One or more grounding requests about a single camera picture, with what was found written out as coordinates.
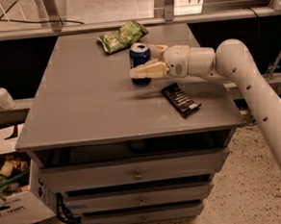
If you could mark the middle grey drawer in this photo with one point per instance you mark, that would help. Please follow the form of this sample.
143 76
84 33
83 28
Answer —
138 198

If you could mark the top grey drawer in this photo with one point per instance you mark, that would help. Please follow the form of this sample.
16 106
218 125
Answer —
134 170

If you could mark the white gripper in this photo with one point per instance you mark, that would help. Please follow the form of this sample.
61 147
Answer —
177 61

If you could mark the bottom grey drawer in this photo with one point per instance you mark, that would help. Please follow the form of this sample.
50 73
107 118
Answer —
148 214

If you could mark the black snack bar wrapper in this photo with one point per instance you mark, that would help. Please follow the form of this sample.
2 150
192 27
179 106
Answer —
180 100

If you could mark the blue pepsi can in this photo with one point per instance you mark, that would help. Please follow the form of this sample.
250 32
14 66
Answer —
139 54

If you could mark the grey drawer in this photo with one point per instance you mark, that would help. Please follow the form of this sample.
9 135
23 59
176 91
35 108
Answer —
134 170
138 198
148 214

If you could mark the white pump bottle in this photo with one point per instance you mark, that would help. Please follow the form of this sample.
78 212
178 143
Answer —
6 100

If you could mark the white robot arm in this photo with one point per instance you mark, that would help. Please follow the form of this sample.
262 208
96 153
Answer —
230 62

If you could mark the green chip bag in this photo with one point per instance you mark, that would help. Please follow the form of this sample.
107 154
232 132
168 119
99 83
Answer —
128 34

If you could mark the grey metal railing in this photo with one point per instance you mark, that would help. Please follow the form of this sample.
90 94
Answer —
103 27

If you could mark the grey drawer cabinet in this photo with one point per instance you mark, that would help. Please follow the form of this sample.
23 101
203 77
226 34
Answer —
87 110

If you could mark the white cardboard box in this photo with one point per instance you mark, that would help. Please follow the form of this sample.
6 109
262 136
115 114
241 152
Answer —
24 198

